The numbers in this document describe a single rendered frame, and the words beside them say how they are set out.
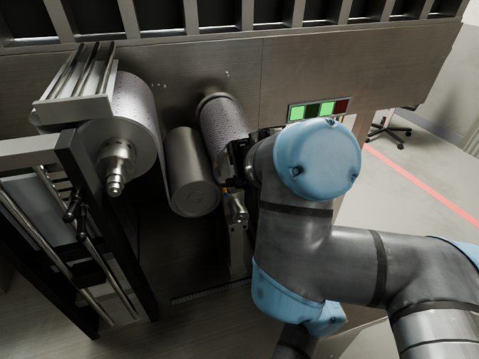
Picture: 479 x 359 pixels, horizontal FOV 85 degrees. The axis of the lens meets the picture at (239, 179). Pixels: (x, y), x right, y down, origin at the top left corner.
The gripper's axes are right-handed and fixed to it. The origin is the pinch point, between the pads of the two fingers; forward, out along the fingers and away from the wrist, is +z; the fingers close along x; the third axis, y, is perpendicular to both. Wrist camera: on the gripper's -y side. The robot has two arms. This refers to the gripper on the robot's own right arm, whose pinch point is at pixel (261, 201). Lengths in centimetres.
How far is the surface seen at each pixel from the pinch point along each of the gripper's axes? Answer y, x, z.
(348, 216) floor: -109, -105, 62
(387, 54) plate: 27, -56, 30
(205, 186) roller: 11.9, 15.4, -2.3
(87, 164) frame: 30.1, 33.1, -13.1
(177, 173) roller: 13.5, 21.1, 2.2
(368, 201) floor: -109, -131, 72
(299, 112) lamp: 9.5, -24.6, 29.4
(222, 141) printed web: 20.9, 10.0, 1.5
